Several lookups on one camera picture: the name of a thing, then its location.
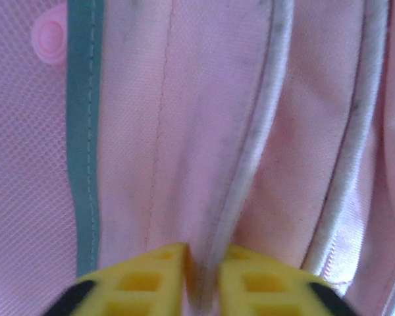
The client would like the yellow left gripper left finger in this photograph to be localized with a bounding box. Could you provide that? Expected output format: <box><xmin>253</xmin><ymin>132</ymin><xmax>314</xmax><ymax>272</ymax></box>
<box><xmin>47</xmin><ymin>242</ymin><xmax>189</xmax><ymax>316</ymax></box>

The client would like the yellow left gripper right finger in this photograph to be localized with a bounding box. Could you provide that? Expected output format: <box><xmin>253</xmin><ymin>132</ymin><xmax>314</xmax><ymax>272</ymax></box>
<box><xmin>218</xmin><ymin>243</ymin><xmax>360</xmax><ymax>316</ymax></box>

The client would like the pink school backpack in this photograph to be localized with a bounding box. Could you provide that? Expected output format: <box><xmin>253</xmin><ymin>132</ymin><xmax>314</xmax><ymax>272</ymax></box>
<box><xmin>0</xmin><ymin>0</ymin><xmax>395</xmax><ymax>316</ymax></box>

